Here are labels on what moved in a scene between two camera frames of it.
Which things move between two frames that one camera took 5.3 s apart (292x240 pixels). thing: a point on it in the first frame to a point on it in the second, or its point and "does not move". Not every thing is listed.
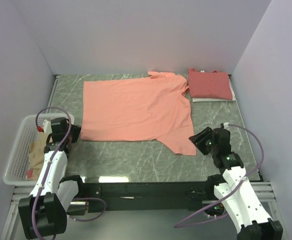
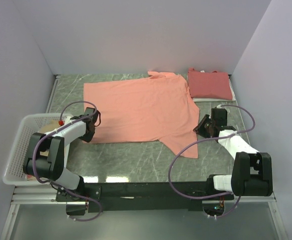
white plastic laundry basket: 15,173 does not move
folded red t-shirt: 209,84 does not move
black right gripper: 206,133 to 199,129
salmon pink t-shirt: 157,108 does not move
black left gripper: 75,130 to 87,139
